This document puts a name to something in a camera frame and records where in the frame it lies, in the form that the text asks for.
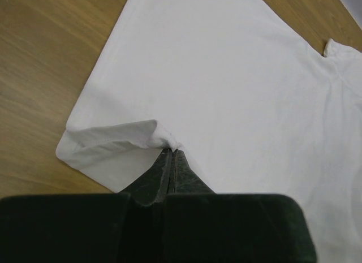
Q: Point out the white t-shirt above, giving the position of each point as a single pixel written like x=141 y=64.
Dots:
x=254 y=107

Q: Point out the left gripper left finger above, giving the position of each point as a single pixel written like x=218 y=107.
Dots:
x=98 y=227

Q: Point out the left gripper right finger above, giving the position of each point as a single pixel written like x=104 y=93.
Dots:
x=201 y=226

